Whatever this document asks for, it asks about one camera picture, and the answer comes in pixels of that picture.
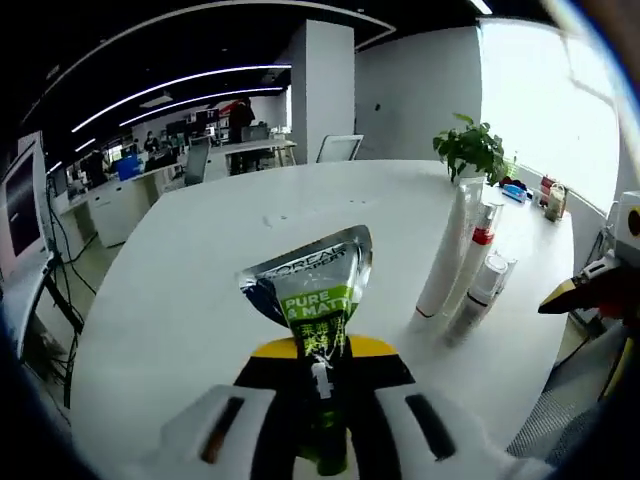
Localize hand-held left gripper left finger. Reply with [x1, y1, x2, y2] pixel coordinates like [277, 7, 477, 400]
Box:
[158, 336, 322, 480]

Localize white framed chair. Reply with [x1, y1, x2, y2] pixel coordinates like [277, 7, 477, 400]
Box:
[317, 133, 365, 164]

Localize open white laptop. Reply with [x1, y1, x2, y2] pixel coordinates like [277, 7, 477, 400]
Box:
[0, 141, 55, 321]

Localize large bright window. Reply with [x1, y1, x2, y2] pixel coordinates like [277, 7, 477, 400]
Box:
[478, 17, 621, 216]

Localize long white office desk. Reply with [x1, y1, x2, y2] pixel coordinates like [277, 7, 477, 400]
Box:
[59, 164, 186, 249]

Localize green black skincare sachet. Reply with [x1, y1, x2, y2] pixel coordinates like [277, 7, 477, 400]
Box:
[235, 224, 375, 476]

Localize small white skincare bottle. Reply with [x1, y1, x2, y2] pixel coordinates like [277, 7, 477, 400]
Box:
[446, 252, 519, 347]

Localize white skincare tube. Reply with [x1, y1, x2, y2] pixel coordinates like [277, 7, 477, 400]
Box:
[413, 176, 487, 320]

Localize long ceiling light strip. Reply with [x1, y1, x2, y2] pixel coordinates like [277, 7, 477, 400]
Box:
[119, 86, 285, 127]
[69, 63, 294, 133]

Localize blue packet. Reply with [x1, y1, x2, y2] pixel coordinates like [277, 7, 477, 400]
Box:
[501, 182, 530, 204]

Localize white desk with legs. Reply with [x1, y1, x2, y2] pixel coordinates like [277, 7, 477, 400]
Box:
[224, 137, 299, 174]

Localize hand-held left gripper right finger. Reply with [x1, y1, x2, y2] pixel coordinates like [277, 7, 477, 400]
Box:
[343, 335, 532, 480]

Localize black legged laptop stand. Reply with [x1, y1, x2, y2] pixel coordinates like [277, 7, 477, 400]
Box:
[42, 269, 85, 337]

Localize glass jar with handle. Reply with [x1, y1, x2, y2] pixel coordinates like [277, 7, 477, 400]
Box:
[546, 182, 570, 222]

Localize grey swivel chair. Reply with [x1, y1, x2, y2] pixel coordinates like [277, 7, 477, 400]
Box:
[184, 139, 212, 187]

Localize large white skincare bottle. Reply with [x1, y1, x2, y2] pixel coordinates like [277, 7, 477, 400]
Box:
[442, 201, 505, 324]

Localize black floor cables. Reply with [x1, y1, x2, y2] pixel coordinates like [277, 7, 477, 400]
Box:
[43, 179, 97, 391]

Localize potted green plant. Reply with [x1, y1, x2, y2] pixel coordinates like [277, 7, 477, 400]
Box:
[432, 112, 509, 187]

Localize person's right hand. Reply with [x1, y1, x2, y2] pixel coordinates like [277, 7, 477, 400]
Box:
[596, 271, 640, 327]

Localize blue box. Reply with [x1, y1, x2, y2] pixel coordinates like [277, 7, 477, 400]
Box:
[117, 154, 144, 181]

